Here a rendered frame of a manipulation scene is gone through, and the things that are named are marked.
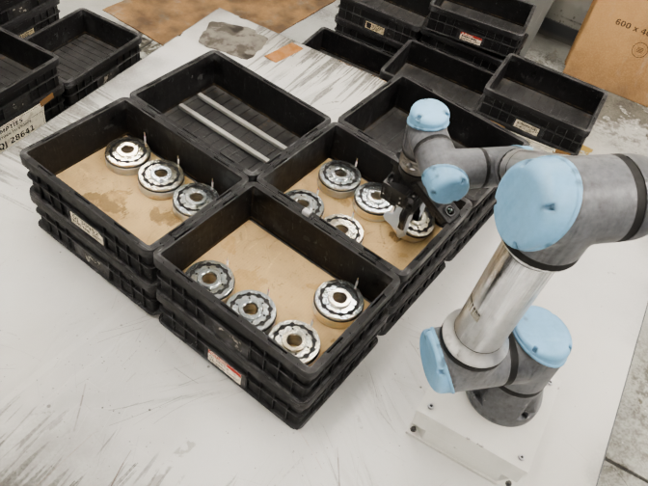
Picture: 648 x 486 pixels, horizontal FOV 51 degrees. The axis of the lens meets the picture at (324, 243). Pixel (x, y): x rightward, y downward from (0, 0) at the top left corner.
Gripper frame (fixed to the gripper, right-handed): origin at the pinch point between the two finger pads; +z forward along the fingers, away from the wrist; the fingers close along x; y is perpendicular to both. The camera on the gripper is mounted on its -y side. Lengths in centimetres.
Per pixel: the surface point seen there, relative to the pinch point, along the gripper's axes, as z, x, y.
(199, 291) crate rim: -13, 47, 18
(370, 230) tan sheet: 3.1, 4.4, 7.3
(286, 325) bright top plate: -4.9, 38.7, 3.8
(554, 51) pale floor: 123, -244, 41
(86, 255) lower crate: 6, 49, 53
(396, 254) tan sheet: 2.8, 6.0, -1.0
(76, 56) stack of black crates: 54, -23, 158
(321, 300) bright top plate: -3.4, 29.3, 2.6
